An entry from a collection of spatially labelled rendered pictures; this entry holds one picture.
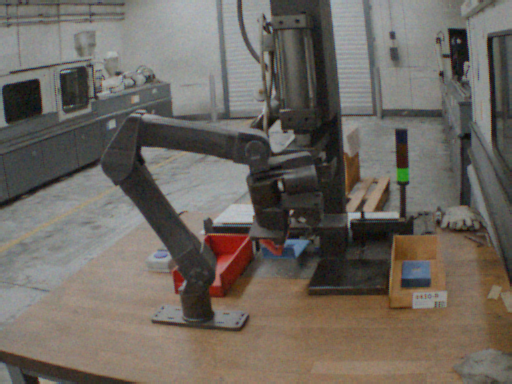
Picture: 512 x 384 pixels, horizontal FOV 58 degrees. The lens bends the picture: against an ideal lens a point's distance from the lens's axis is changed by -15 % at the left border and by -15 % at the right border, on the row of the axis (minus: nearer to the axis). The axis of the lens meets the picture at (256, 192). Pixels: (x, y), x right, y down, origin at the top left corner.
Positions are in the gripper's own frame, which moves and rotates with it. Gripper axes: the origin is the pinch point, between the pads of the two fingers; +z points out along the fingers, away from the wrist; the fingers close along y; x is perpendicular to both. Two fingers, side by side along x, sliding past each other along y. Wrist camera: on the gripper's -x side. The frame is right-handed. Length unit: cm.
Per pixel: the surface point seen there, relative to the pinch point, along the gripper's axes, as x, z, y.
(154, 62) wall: 532, 367, 889
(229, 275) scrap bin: 12.6, 9.1, 0.1
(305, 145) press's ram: -1.1, -4.6, 30.8
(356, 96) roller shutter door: 90, 446, 835
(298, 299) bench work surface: -4.1, 10.3, -4.6
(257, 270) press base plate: 9.5, 16.5, 8.6
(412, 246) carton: -28.4, 14.8, 16.4
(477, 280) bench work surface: -45.3, 13.6, 4.4
